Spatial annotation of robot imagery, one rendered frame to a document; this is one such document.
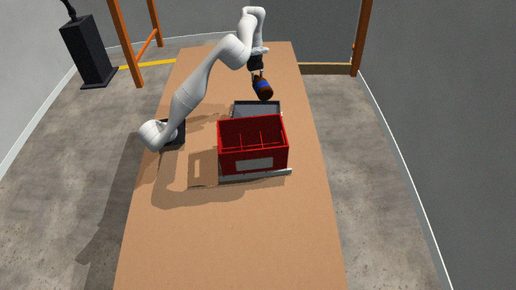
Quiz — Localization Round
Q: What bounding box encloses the brown bottle with blue label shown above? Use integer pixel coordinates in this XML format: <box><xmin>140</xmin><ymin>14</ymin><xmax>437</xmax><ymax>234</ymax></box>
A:
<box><xmin>252</xmin><ymin>75</ymin><xmax>273</xmax><ymax>101</ymax></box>

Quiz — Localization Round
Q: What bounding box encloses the red crate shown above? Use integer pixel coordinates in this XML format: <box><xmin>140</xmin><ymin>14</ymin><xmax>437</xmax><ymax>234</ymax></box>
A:
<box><xmin>217</xmin><ymin>113</ymin><xmax>289</xmax><ymax>176</ymax></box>

